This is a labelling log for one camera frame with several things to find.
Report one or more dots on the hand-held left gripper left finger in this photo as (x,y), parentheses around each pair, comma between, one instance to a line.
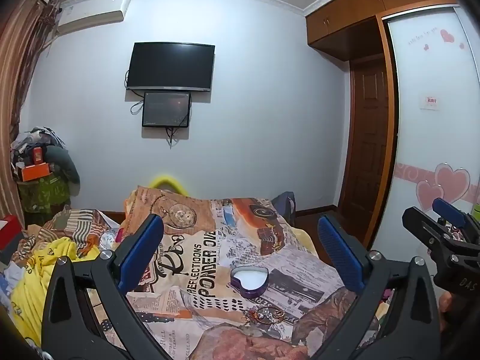
(140,245)

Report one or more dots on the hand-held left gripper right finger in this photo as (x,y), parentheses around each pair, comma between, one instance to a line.
(339,247)

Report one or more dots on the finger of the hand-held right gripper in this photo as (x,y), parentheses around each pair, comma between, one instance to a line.
(448,210)
(420,221)

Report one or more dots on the purple heart-shaped tin box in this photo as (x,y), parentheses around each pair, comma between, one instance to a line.
(249,279)

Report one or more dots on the striped patchwork cloth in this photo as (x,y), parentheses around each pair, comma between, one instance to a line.
(80,225)

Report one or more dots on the dark blue bag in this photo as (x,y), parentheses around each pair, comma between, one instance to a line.
(284,206)

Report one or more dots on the yellow plastic chair back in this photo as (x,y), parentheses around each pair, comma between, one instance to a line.
(165,180)

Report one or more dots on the printed newspaper pattern blanket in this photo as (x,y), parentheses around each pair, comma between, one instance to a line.
(210,232)

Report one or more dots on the brown wooden door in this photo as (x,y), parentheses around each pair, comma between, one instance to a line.
(365,138)

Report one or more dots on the pile of clothes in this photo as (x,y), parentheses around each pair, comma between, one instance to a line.
(45,195)

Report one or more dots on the white red label sticker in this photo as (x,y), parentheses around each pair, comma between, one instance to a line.
(430,102)

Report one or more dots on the yellow cloth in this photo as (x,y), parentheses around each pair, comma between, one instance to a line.
(33,288)

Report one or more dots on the orange box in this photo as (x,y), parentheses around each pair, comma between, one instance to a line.
(35,172)

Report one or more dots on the red black box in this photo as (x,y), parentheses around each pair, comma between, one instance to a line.
(9,236)

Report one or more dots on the small red box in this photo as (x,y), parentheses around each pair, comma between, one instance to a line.
(38,155)

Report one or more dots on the wooden overhead cabinet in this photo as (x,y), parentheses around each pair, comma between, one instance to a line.
(345,18)

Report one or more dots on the brown striped curtain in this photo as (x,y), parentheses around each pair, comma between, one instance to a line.
(22,63)

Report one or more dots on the white air conditioner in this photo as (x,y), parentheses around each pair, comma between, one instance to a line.
(92,11)

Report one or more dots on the small black wall monitor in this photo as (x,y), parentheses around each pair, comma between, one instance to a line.
(166,108)

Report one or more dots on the black wall television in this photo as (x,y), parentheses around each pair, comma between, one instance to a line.
(170,66)

